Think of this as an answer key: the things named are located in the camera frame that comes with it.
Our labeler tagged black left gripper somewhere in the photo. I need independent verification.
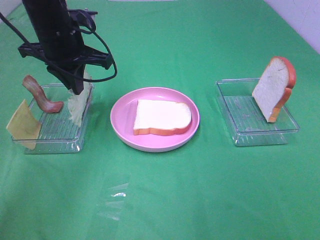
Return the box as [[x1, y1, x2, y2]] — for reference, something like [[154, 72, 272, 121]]
[[18, 34, 113, 95]]

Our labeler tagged toy lettuce leaf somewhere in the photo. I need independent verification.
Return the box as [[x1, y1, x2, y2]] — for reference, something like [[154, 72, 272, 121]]
[[67, 81, 92, 127]]

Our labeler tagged curved toy bacon strip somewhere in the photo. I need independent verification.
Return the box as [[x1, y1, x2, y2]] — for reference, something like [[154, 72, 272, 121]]
[[22, 75, 64, 114]]

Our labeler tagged yellow toy cheese slice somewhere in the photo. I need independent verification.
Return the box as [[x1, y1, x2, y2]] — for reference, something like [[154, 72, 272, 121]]
[[6, 99, 42, 141]]

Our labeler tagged toy bread slice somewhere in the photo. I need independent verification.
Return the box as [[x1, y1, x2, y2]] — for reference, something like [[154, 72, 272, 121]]
[[133, 99, 192, 136], [251, 56, 297, 123]]

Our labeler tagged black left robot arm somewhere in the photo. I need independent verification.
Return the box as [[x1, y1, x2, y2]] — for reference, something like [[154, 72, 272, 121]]
[[18, 0, 116, 95]]

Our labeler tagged clear left plastic tray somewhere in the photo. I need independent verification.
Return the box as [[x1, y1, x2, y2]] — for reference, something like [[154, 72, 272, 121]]
[[11, 82, 94, 154]]

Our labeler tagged clear plastic tray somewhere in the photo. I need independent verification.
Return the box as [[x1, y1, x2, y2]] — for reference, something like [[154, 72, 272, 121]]
[[215, 78, 300, 147], [11, 82, 94, 154]]

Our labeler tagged pink round plate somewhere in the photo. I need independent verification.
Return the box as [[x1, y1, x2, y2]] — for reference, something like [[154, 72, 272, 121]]
[[110, 87, 200, 153]]

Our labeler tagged clear plastic film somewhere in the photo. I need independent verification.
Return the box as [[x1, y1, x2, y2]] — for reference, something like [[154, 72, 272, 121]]
[[96, 182, 129, 221]]

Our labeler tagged green tablecloth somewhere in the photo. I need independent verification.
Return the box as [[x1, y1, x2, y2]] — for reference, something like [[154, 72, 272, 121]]
[[0, 0, 320, 240]]

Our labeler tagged clear right plastic tray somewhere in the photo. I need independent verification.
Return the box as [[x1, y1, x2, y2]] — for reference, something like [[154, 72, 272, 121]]
[[215, 78, 300, 147]]

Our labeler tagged leaning toy bread slice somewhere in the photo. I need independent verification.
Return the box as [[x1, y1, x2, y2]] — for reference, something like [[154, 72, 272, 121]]
[[251, 56, 297, 123]]

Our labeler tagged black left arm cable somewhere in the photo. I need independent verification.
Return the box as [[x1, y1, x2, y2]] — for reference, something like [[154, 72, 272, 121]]
[[0, 8, 119, 83]]

